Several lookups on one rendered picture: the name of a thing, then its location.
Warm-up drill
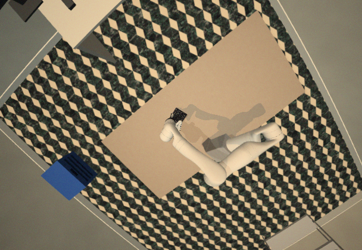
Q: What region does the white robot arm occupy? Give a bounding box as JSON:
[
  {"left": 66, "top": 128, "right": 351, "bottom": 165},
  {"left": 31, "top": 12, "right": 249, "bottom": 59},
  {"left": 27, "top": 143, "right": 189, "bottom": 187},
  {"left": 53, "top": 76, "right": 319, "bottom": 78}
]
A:
[{"left": 160, "top": 119, "right": 284, "bottom": 187}]

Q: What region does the black knob box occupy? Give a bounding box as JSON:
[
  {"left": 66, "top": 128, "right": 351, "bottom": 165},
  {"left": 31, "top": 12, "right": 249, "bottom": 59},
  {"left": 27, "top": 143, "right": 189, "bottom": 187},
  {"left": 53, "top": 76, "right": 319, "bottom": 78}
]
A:
[{"left": 173, "top": 108, "right": 187, "bottom": 123}]

